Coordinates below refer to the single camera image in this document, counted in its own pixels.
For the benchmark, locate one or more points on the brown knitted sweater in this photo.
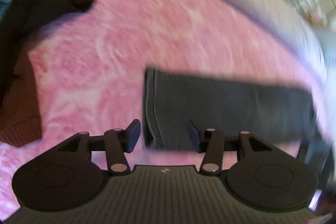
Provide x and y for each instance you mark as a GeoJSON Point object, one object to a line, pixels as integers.
{"type": "Point", "coordinates": [20, 116]}

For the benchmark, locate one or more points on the dark grey garment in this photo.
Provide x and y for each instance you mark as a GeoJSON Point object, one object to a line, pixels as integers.
{"type": "Point", "coordinates": [276, 114]}

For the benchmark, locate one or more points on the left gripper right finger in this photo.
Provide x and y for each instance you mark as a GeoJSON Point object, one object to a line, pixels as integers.
{"type": "Point", "coordinates": [197, 137]}

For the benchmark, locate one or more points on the pink floral blanket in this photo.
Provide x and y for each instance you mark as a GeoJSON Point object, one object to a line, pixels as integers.
{"type": "Point", "coordinates": [89, 67]}

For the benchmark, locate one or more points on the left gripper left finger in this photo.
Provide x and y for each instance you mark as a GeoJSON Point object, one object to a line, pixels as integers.
{"type": "Point", "coordinates": [129, 137]}

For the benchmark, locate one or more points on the black garment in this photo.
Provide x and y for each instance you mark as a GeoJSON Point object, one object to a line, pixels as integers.
{"type": "Point", "coordinates": [24, 17]}

